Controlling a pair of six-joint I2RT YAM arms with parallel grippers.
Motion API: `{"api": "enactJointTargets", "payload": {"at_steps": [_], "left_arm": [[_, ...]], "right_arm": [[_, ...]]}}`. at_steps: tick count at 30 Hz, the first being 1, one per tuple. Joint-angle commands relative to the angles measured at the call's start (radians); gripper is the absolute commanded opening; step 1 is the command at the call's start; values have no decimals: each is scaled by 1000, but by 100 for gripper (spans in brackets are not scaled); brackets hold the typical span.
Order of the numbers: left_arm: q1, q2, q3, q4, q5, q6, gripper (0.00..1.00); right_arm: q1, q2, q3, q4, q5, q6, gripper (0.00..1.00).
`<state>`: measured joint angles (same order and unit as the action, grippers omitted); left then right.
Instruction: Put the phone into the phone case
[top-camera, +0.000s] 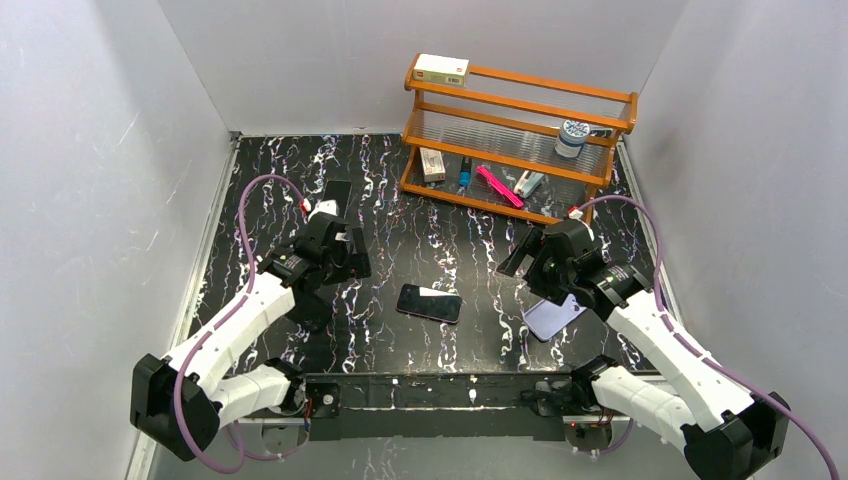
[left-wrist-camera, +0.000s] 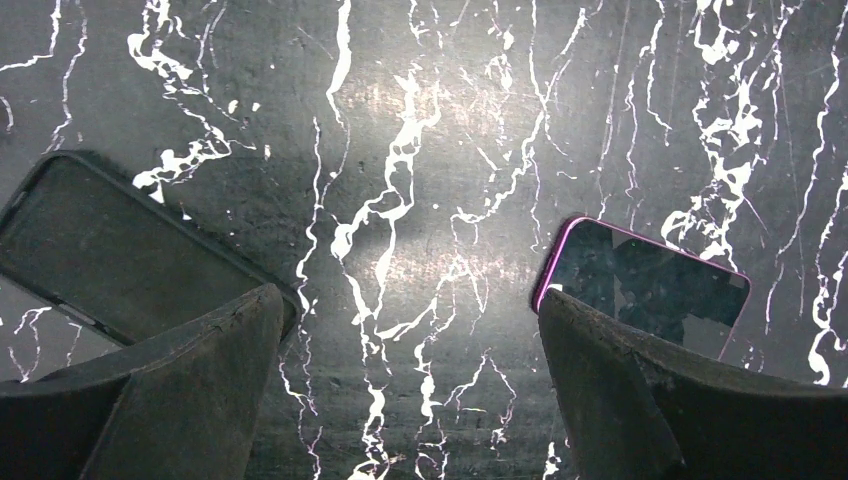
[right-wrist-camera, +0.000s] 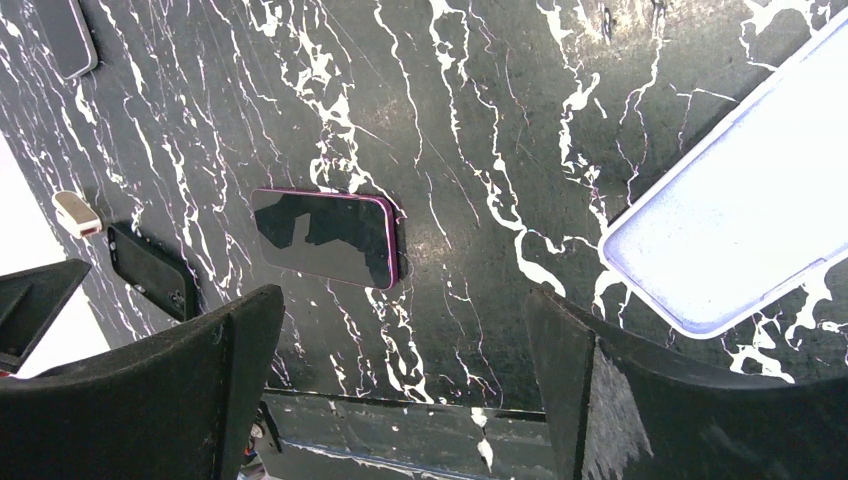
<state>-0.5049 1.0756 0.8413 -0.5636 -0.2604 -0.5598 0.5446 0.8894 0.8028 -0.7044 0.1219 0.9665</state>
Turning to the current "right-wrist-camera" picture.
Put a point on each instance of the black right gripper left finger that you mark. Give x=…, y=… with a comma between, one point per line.
x=179, y=404

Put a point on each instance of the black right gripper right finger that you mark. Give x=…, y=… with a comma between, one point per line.
x=619, y=406

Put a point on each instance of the black phone case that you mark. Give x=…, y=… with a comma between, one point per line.
x=153, y=273

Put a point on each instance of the pink-edged black smartphone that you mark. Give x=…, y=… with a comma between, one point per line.
x=337, y=236

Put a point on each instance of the lavender phone case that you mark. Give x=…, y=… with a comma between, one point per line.
x=755, y=206

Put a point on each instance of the blue-edged black smartphone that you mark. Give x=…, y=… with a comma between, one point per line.
x=67, y=36

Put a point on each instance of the black left gripper finger far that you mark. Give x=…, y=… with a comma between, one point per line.
x=30, y=302

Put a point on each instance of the small white charger plug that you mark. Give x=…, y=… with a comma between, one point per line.
x=75, y=215

